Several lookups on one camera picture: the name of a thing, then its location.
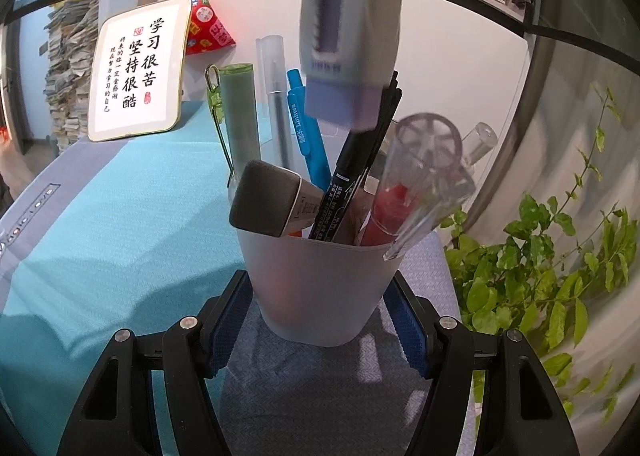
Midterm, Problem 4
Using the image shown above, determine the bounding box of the green pen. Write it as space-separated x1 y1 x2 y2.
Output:
205 63 261 187

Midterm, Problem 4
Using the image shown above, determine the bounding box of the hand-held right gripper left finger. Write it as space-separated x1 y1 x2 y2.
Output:
56 269 248 456

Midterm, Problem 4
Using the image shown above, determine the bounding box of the purple eraser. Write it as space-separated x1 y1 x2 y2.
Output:
299 0 405 131

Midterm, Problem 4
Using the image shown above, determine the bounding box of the red pyramid hanging ornament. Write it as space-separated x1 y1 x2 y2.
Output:
185 0 236 56

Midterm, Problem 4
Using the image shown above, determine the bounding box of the black marker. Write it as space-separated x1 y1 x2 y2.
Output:
308 126 396 242

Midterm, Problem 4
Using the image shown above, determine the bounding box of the red pen with clear cap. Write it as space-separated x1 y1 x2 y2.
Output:
359 112 499 262

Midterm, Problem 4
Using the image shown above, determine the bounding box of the white eraser with grey sleeve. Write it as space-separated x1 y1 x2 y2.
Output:
229 159 327 237

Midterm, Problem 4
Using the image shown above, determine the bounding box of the translucent white plastic cup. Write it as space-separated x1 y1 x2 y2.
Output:
235 223 408 348

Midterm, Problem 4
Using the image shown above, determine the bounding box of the teal and grey tablecloth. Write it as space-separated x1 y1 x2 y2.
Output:
0 101 461 456

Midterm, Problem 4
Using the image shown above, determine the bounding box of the white cabinet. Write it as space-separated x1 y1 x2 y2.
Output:
160 0 533 237

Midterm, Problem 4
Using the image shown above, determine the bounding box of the clear gel pen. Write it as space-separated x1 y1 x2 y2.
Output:
256 35 297 172

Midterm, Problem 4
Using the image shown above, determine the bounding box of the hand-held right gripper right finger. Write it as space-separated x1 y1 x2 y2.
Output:
384 269 581 456

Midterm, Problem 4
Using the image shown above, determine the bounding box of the white calligraphy sign gold frame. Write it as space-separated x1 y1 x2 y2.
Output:
87 0 192 142

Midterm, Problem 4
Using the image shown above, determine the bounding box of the stack of newspapers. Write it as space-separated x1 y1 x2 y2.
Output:
44 0 101 154

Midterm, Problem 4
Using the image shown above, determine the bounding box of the green leafy plant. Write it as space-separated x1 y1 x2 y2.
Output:
440 81 636 422

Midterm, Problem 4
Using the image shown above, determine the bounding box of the blue pen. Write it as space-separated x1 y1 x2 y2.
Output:
286 68 333 192

